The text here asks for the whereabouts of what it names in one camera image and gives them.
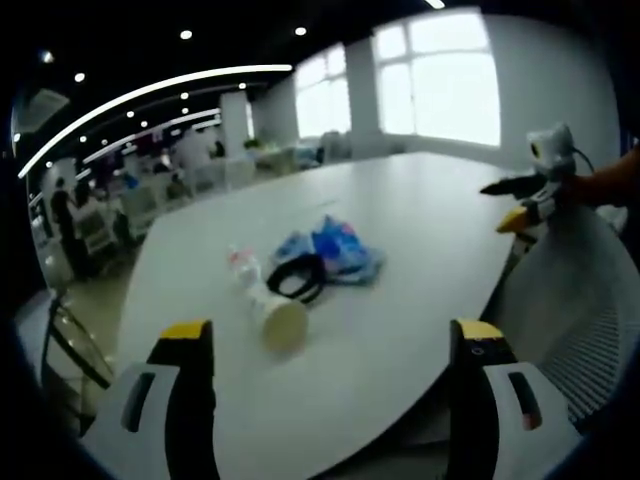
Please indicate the grey mesh office chair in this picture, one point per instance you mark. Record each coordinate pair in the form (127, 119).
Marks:
(575, 310)

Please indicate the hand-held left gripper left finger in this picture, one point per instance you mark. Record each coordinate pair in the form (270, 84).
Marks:
(150, 400)

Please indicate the blue patterned plastic bag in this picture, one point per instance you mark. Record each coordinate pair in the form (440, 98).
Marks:
(345, 252)

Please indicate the clear plastic bottle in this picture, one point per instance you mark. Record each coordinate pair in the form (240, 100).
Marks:
(243, 267)

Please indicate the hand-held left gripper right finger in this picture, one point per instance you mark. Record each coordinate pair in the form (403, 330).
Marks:
(505, 405)

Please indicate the white paper cup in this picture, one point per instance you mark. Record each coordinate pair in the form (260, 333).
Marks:
(280, 320)

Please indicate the white table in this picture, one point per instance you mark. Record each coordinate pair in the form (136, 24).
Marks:
(380, 260)

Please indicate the curved ceiling light strip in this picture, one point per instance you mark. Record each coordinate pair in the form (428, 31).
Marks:
(150, 95)

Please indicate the white pillar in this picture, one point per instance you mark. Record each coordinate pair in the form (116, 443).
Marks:
(234, 125)

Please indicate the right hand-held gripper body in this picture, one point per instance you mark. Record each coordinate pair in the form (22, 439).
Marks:
(550, 150)

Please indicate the large window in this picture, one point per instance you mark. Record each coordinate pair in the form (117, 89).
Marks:
(322, 97)
(440, 80)

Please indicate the black frame chair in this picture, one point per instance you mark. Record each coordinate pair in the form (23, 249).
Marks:
(75, 345)

